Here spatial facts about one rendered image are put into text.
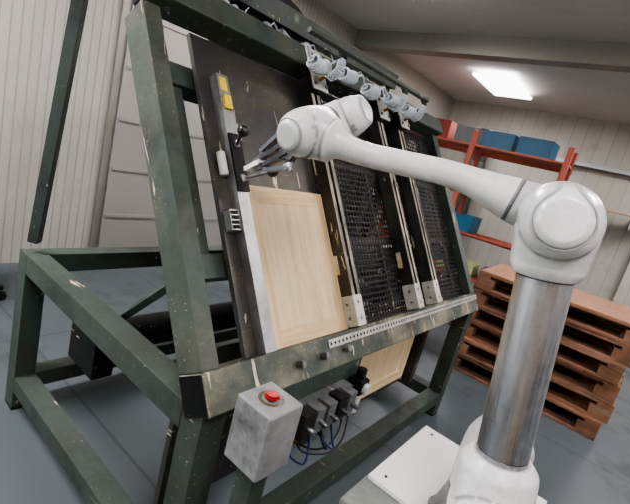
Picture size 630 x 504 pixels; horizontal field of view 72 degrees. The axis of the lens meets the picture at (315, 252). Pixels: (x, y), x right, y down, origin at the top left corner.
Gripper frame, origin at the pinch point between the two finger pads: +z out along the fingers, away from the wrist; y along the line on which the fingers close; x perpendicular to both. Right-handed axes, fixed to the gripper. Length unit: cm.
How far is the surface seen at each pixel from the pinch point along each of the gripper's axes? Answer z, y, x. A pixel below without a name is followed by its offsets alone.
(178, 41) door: 210, -220, 151
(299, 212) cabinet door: 14.0, 9.1, 34.9
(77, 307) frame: 80, 29, -23
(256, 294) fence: 11.6, 38.4, 2.4
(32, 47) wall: 237, -185, 35
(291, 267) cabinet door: 14.0, 30.3, 24.2
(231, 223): 12.7, 14.9, -1.8
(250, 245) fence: 11.6, 22.4, 3.6
